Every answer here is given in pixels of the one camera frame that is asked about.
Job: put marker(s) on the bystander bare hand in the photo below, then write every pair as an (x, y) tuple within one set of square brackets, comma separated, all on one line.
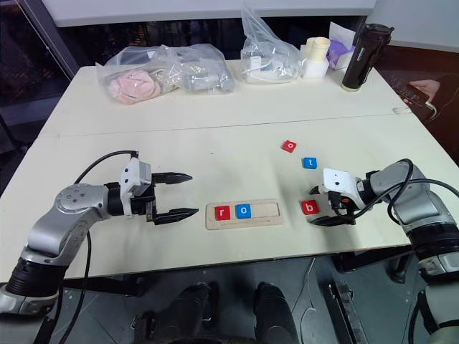
[(426, 87)]

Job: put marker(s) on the black table frame bar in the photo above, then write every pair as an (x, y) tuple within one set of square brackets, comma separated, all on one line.
[(344, 311)]

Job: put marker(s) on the white box with purple gloves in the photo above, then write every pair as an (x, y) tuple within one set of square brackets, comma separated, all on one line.
[(340, 46)]

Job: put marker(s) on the blue letter t block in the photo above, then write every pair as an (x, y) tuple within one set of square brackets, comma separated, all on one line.
[(310, 163)]

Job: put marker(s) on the clear bag with white items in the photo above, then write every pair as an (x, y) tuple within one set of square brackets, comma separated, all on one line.
[(267, 57)]

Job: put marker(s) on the red letter o block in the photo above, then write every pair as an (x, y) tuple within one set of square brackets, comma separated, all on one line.
[(288, 146)]

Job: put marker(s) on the white holder with cream tubes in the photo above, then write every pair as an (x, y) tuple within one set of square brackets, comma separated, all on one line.
[(315, 59)]

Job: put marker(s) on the wooden letter tray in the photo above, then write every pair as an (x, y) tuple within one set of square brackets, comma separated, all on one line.
[(267, 215)]

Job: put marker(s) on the clear bag with pink cloth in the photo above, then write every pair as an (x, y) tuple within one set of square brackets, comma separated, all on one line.
[(143, 79)]

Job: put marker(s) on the black phone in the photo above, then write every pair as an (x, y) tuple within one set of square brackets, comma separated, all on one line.
[(409, 95)]

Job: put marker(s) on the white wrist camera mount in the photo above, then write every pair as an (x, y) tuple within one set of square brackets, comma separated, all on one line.
[(339, 181), (134, 172)]

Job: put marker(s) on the blue letter o block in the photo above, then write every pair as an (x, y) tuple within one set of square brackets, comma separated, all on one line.
[(243, 211)]

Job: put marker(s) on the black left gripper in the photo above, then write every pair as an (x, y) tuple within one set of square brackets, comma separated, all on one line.
[(141, 206)]

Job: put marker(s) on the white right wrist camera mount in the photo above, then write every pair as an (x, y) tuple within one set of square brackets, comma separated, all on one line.
[(339, 181)]

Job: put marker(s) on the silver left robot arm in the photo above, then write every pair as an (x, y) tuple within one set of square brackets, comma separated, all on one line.
[(68, 222)]

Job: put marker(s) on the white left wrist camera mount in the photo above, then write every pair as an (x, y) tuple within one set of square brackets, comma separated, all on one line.
[(134, 172)]

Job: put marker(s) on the red letter b block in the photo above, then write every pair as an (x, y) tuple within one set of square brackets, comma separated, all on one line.
[(310, 207)]

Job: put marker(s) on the dark rounded shape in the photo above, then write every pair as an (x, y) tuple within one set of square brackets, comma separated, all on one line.
[(195, 311), (272, 311)]

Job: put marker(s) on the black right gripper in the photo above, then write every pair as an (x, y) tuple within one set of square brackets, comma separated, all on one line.
[(342, 204)]

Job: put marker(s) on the black drink bottle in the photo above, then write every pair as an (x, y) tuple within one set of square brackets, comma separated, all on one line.
[(360, 57)]

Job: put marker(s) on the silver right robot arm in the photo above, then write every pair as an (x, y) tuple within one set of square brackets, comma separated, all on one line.
[(416, 208)]

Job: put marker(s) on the red letter r block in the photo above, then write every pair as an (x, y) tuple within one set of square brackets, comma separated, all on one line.
[(222, 213)]

